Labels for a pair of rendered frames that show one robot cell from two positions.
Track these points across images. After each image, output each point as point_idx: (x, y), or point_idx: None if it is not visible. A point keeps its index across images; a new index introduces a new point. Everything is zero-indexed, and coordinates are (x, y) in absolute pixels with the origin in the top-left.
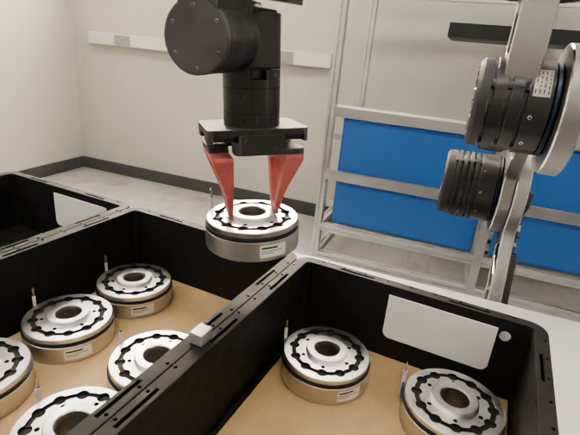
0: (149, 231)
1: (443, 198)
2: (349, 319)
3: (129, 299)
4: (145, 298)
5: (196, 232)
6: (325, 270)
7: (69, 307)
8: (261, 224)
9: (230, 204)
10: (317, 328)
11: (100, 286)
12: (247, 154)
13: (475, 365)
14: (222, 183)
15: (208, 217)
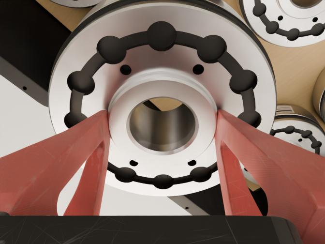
0: None
1: None
2: (14, 7)
3: (299, 119)
4: (278, 119)
5: (204, 205)
6: (26, 69)
7: None
8: (157, 60)
9: (236, 120)
10: (69, 0)
11: (324, 150)
12: (242, 222)
13: None
14: (300, 147)
15: (266, 132)
